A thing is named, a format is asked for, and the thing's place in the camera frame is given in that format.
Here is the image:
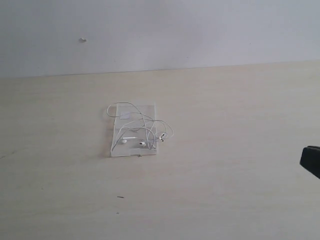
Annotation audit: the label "clear plastic open case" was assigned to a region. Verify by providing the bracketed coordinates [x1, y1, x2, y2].
[107, 101, 161, 159]

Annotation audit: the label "white wired earphones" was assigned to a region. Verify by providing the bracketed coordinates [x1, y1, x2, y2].
[105, 101, 175, 152]

